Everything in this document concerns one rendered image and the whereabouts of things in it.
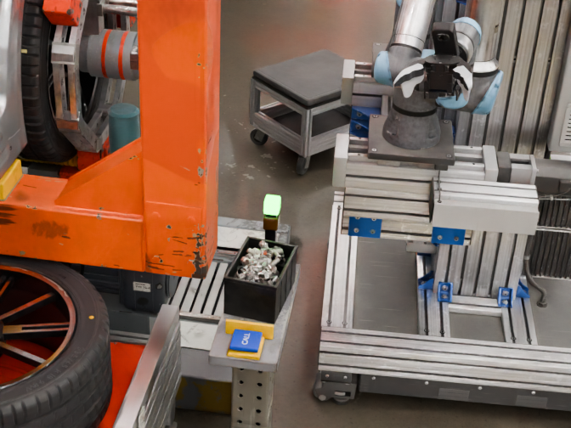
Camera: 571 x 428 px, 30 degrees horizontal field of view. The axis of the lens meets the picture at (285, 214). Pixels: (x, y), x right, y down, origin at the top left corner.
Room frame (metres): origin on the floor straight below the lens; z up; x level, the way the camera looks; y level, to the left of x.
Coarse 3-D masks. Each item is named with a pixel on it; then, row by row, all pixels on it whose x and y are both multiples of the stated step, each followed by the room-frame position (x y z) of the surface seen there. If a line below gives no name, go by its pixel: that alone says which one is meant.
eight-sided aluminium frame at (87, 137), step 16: (80, 16) 2.65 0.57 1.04; (112, 16) 3.08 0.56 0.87; (128, 16) 3.10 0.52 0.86; (64, 32) 2.64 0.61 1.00; (80, 32) 2.64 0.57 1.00; (64, 48) 2.59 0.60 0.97; (64, 64) 2.58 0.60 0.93; (64, 80) 2.61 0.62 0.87; (112, 80) 3.04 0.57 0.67; (64, 96) 2.60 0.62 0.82; (80, 96) 2.61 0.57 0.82; (64, 112) 2.60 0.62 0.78; (80, 112) 2.60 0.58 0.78; (96, 112) 2.91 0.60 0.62; (64, 128) 2.58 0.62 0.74; (80, 128) 2.58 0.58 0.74; (96, 128) 2.86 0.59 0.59; (80, 144) 2.71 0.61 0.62; (96, 144) 2.72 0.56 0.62
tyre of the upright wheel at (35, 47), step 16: (32, 0) 2.63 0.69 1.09; (32, 16) 2.60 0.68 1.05; (32, 32) 2.57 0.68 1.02; (32, 48) 2.55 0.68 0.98; (32, 64) 2.54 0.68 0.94; (32, 80) 2.53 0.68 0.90; (32, 96) 2.53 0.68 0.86; (96, 96) 3.01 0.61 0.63; (32, 112) 2.53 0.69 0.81; (48, 112) 2.59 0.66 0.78; (32, 128) 2.54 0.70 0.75; (48, 128) 2.58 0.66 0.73; (32, 144) 2.58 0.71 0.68; (48, 144) 2.58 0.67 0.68; (64, 144) 2.69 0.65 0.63; (48, 160) 2.66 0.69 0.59; (64, 160) 2.70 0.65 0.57
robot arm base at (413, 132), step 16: (400, 112) 2.45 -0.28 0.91; (416, 112) 2.43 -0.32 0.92; (432, 112) 2.45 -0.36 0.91; (384, 128) 2.48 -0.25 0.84; (400, 128) 2.44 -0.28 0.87; (416, 128) 2.43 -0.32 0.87; (432, 128) 2.45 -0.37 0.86; (400, 144) 2.42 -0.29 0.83; (416, 144) 2.42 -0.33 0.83; (432, 144) 2.44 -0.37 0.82
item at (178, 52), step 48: (144, 0) 2.22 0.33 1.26; (192, 0) 2.21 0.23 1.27; (144, 48) 2.22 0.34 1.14; (192, 48) 2.21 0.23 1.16; (144, 96) 2.22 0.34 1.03; (192, 96) 2.21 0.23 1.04; (144, 144) 2.22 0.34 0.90; (192, 144) 2.21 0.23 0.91; (144, 192) 2.22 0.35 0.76; (192, 192) 2.21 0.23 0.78; (144, 240) 2.23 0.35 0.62; (192, 240) 2.21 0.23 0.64
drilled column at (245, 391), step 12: (240, 372) 2.12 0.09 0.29; (252, 372) 2.12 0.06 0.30; (264, 372) 2.12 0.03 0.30; (240, 384) 2.13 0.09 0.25; (252, 384) 2.12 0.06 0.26; (264, 384) 2.12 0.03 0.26; (240, 396) 2.14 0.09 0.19; (252, 396) 2.12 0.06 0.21; (264, 396) 2.12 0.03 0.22; (240, 408) 2.14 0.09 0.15; (252, 408) 2.12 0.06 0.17; (264, 408) 2.12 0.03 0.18; (240, 420) 2.14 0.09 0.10; (252, 420) 2.12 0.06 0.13; (264, 420) 2.12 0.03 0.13
